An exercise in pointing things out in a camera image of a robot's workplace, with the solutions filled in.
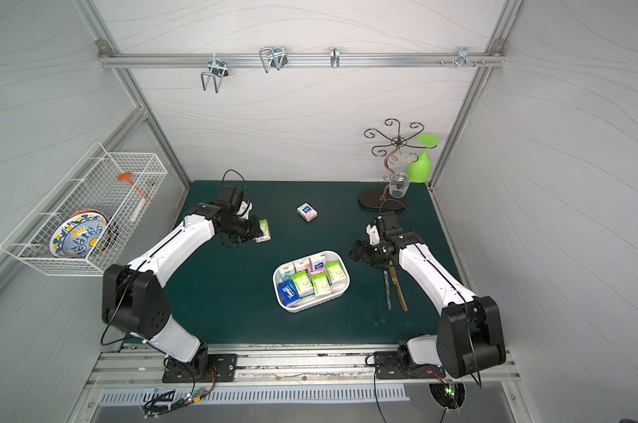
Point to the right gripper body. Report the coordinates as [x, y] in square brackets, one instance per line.
[363, 251]

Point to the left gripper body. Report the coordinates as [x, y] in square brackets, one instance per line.
[252, 227]

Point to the green tissue pack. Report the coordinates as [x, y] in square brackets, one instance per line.
[336, 272]
[302, 284]
[265, 232]
[320, 283]

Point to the teal cartoon pack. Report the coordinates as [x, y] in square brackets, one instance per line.
[286, 271]

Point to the white plastic storage box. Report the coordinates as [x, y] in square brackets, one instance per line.
[311, 301]

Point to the dark blue Tempo pack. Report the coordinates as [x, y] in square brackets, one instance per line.
[288, 294]

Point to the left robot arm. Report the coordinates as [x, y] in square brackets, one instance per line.
[133, 297]

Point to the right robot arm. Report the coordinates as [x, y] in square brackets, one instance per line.
[469, 336]

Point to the metal glass holder stand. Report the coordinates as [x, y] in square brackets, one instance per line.
[391, 153]

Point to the clear wine glass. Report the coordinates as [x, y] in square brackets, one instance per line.
[398, 185]

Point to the green plastic wine glass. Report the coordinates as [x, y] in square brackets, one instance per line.
[420, 170]

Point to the metal hook left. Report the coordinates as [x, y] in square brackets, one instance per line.
[216, 71]

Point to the metal hook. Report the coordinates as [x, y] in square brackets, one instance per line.
[273, 57]
[334, 57]
[216, 71]
[464, 59]

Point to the blue yellow patterned plate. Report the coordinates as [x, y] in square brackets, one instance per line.
[78, 235]

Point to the metal hook right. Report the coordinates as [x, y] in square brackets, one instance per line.
[464, 59]

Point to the wooden handled utensil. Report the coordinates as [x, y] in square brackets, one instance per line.
[399, 291]

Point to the orange handled tool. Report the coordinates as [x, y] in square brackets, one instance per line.
[127, 177]

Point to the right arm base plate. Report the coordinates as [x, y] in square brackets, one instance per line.
[399, 366]

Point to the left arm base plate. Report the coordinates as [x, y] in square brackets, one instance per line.
[203, 368]

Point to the white wire basket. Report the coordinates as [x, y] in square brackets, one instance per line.
[91, 185]

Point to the aluminium front rail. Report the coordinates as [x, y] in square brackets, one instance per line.
[306, 364]

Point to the aluminium rail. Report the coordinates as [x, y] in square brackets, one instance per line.
[306, 364]
[295, 60]

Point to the aluminium top rail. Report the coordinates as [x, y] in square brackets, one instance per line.
[295, 60]

